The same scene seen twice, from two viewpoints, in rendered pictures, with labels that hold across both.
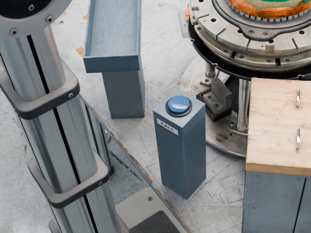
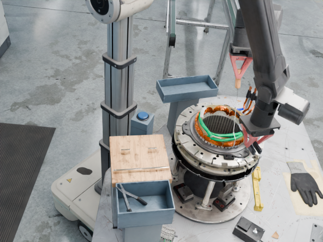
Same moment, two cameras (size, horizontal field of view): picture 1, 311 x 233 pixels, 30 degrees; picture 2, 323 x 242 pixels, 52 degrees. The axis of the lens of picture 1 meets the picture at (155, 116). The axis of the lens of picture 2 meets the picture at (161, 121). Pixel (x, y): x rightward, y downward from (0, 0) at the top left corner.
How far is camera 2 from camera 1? 0.97 m
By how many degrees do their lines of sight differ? 42
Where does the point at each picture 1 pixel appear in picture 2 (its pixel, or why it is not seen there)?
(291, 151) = (118, 151)
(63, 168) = (107, 93)
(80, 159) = (113, 98)
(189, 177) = not seen: hidden behind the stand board
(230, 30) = (185, 118)
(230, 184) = not seen: hidden behind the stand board
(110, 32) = (183, 90)
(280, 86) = (159, 144)
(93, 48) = (170, 87)
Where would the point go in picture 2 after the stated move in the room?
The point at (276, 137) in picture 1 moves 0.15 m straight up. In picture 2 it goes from (126, 145) to (127, 113)
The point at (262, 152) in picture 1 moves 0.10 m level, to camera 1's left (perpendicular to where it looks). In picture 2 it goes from (116, 141) to (108, 122)
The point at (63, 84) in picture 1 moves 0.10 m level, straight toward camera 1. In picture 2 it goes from (118, 61) to (94, 68)
